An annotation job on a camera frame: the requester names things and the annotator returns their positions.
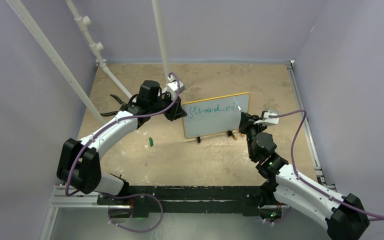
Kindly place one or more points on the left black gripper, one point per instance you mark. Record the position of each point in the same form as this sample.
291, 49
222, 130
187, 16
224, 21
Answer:
175, 111

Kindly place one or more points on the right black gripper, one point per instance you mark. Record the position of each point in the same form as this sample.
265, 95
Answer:
246, 118

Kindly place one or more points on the yellow framed whiteboard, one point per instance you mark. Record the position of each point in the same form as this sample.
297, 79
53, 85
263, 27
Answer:
214, 115

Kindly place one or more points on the green marker cap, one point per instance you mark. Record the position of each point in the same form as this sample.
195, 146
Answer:
151, 142

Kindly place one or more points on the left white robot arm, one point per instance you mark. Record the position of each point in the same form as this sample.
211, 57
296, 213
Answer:
80, 160

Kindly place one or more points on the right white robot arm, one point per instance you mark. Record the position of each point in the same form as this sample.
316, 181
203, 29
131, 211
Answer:
341, 216

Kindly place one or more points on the yellow handled pliers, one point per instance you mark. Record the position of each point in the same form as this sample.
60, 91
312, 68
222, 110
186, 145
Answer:
236, 135

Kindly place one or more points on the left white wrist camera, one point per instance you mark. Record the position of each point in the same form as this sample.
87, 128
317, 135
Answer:
174, 88

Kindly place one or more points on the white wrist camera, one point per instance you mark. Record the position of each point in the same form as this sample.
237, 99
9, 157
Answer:
174, 88
269, 117

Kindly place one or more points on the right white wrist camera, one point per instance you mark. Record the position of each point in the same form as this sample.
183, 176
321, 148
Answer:
269, 117

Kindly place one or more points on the black handled pliers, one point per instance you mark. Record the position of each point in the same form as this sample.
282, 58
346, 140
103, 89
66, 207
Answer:
114, 107

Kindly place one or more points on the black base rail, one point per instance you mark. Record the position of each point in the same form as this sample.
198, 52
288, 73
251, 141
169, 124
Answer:
248, 201

